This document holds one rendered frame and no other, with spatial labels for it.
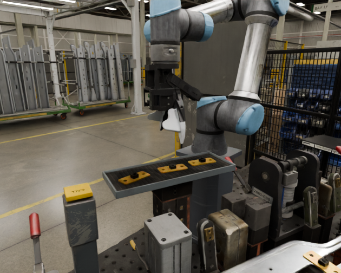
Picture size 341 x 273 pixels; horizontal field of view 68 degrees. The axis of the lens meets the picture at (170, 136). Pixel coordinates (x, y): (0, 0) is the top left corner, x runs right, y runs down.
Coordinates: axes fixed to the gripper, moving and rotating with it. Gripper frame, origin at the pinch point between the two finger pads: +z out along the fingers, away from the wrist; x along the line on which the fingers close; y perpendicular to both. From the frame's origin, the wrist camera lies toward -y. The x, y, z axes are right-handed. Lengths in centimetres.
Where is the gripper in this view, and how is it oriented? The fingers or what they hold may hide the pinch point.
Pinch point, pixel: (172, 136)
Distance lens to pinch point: 72.1
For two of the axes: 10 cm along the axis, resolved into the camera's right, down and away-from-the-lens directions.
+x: 3.9, 2.5, -8.9
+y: -9.2, 1.1, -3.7
